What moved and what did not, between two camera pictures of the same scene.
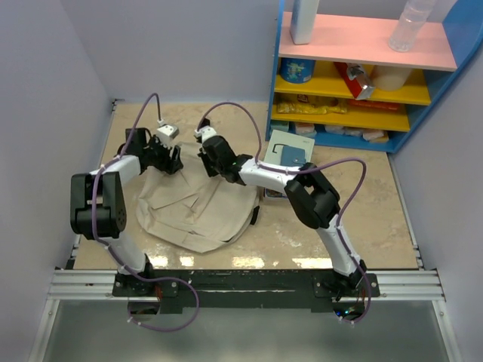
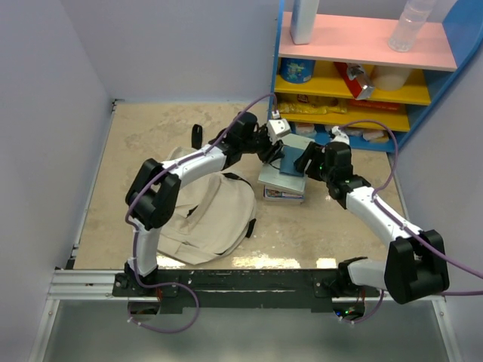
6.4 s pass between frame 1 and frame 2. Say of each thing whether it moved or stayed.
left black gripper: moved
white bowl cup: stayed
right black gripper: moved
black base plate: stayed
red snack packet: stayed
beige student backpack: moved
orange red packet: stayed
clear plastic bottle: stayed
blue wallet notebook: stayed
